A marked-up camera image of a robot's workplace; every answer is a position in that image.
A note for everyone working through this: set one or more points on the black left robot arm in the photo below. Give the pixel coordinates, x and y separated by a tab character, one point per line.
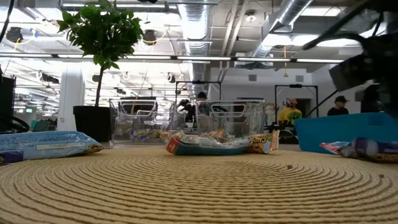
6	102

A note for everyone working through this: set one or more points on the clear plastic bin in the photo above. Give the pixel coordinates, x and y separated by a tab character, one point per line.
248	118
118	124

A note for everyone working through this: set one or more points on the blue plastic box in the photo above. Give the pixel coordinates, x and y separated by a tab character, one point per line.
342	130

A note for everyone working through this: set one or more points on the white pillar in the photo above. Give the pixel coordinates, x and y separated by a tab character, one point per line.
71	99

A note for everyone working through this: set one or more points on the black metal frame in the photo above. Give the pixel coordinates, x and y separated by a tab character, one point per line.
295	85
199	82

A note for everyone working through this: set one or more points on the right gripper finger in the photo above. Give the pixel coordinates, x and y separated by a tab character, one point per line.
351	73

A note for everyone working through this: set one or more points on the ribbed silver air duct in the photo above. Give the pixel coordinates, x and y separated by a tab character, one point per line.
289	12
196	25

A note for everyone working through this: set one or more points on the purple Chewy granola bar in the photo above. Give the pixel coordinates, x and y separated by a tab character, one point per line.
140	134

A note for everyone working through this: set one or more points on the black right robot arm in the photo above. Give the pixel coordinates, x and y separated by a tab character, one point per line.
388	102

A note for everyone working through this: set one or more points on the person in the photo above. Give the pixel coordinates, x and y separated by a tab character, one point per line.
289	115
339	110
202	95

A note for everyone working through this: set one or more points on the black background robot arm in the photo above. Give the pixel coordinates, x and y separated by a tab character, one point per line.
186	105

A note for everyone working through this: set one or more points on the red blue wrapper granola bar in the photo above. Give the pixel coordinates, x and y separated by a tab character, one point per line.
331	146

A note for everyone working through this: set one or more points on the round woven tan placemat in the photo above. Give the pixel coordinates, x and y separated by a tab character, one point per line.
199	193

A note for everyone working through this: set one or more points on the orange Chewy granola bar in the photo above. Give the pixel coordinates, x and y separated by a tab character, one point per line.
262	143
219	134

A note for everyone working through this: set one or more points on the black ceiling device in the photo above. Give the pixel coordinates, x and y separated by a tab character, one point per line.
14	35
149	37

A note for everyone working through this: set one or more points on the green plant in black pot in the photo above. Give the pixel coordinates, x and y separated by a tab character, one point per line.
93	124

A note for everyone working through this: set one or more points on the green white wrapper granola bar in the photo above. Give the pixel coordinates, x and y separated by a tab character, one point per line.
205	151

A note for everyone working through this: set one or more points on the long ceiling light strip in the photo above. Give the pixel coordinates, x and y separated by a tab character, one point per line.
202	58

